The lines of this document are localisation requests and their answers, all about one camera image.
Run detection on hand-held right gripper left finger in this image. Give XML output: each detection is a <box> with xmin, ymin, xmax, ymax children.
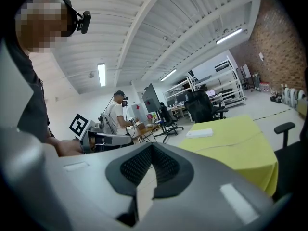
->
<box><xmin>0</xmin><ymin>126</ymin><xmax>154</xmax><ymax>231</ymax></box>

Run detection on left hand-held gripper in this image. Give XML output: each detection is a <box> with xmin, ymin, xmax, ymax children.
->
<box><xmin>69</xmin><ymin>114</ymin><xmax>132</xmax><ymax>154</ymax></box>

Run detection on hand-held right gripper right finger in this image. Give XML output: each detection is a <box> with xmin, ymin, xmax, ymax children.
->
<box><xmin>137</xmin><ymin>142</ymin><xmax>292</xmax><ymax>231</ymax></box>

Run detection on white power strip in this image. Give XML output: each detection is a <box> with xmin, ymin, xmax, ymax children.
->
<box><xmin>185</xmin><ymin>128</ymin><xmax>214</xmax><ymax>139</ymax></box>

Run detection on person's left forearm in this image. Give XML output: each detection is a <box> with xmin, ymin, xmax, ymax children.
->
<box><xmin>45</xmin><ymin>137</ymin><xmax>84</xmax><ymax>157</ymax></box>

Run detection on table with green tablecloth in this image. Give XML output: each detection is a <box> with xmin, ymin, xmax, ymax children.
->
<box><xmin>177</xmin><ymin>115</ymin><xmax>279</xmax><ymax>197</ymax></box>

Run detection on large grey monitor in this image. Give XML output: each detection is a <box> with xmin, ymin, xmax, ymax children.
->
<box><xmin>141</xmin><ymin>83</ymin><xmax>163</xmax><ymax>113</ymax></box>

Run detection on ceiling tube light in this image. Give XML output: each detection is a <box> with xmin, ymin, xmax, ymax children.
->
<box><xmin>97</xmin><ymin>62</ymin><xmax>107</xmax><ymax>87</ymax></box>
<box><xmin>160</xmin><ymin>68</ymin><xmax>178</xmax><ymax>82</ymax></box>
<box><xmin>216</xmin><ymin>27</ymin><xmax>243</xmax><ymax>45</ymax></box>

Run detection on black mesh office chair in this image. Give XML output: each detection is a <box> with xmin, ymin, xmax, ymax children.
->
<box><xmin>272</xmin><ymin>121</ymin><xmax>308</xmax><ymax>202</ymax></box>

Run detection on white shelving rack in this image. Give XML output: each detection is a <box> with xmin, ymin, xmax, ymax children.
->
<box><xmin>163</xmin><ymin>55</ymin><xmax>247</xmax><ymax>111</ymax></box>

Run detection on row of white black gear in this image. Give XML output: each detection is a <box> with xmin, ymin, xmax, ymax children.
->
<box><xmin>269</xmin><ymin>84</ymin><xmax>308</xmax><ymax>106</ymax></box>

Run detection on person's head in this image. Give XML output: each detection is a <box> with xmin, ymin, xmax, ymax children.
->
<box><xmin>14</xmin><ymin>0</ymin><xmax>80</xmax><ymax>54</ymax></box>

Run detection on wooden table with wire legs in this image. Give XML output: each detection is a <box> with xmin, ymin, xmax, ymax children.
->
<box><xmin>130</xmin><ymin>122</ymin><xmax>161</xmax><ymax>144</ymax></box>

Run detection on black head camera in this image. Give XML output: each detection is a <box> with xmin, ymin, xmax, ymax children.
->
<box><xmin>76</xmin><ymin>10</ymin><xmax>92</xmax><ymax>35</ymax></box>

